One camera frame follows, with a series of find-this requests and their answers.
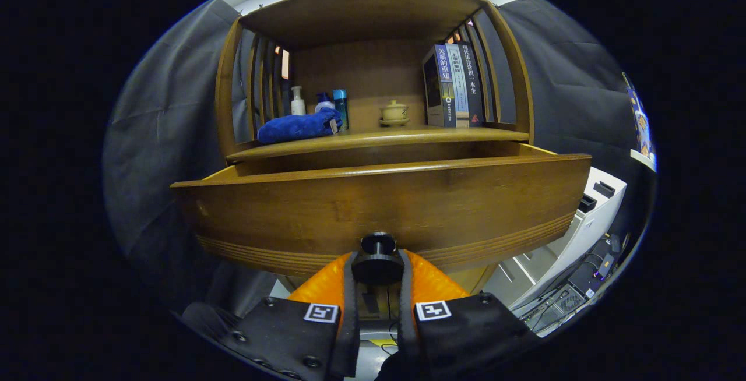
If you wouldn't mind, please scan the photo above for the blue dotted paper bag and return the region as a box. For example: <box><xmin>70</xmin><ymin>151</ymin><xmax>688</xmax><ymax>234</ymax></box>
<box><xmin>622</xmin><ymin>72</ymin><xmax>656</xmax><ymax>157</ymax></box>

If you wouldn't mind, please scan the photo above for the black backdrop cloth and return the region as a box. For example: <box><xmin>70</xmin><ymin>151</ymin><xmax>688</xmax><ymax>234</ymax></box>
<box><xmin>104</xmin><ymin>0</ymin><xmax>656</xmax><ymax>312</ymax></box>

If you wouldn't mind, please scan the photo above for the black book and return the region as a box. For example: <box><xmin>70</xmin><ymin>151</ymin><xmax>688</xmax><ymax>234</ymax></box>
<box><xmin>460</xmin><ymin>41</ymin><xmax>485</xmax><ymax>127</ymax></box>

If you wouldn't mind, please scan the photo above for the wooden countertop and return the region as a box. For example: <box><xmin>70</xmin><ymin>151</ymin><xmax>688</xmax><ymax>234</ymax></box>
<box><xmin>226</xmin><ymin>125</ymin><xmax>530</xmax><ymax>163</ymax></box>

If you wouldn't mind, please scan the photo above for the wooden cabinet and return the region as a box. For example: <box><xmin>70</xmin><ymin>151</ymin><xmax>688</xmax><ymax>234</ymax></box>
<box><xmin>214</xmin><ymin>0</ymin><xmax>536</xmax><ymax>297</ymax></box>

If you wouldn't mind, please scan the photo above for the person's dark clothing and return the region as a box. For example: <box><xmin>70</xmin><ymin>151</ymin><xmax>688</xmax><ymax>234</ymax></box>
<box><xmin>373</xmin><ymin>349</ymin><xmax>421</xmax><ymax>381</ymax></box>

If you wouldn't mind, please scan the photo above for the beige lidded teacup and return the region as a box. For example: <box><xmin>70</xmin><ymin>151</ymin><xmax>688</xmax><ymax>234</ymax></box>
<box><xmin>381</xmin><ymin>100</ymin><xmax>409</xmax><ymax>121</ymax></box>

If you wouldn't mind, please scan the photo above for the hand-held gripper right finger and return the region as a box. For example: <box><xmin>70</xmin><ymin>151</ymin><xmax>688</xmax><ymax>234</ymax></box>
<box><xmin>397</xmin><ymin>249</ymin><xmax>544</xmax><ymax>379</ymax></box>

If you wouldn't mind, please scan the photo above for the wooden drawer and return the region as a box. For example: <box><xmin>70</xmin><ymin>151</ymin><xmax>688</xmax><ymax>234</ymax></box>
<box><xmin>170</xmin><ymin>143</ymin><xmax>593</xmax><ymax>286</ymax></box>

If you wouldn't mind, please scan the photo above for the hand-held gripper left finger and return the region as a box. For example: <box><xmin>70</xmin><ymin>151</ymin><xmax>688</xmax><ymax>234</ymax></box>
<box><xmin>229</xmin><ymin>250</ymin><xmax>362</xmax><ymax>379</ymax></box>

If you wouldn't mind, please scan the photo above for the light grey book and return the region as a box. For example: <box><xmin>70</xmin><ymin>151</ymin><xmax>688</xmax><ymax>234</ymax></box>
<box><xmin>446</xmin><ymin>43</ymin><xmax>470</xmax><ymax>128</ymax></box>

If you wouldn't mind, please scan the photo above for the white side table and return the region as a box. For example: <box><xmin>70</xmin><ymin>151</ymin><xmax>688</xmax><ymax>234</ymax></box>
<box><xmin>629</xmin><ymin>148</ymin><xmax>657</xmax><ymax>172</ymax></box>

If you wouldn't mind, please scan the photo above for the teal bottle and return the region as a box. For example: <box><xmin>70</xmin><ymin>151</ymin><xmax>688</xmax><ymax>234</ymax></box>
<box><xmin>333</xmin><ymin>89</ymin><xmax>350</xmax><ymax>132</ymax></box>

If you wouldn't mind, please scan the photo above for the blue folded towel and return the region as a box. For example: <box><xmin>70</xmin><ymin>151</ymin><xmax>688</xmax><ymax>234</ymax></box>
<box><xmin>257</xmin><ymin>107</ymin><xmax>343</xmax><ymax>145</ymax></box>

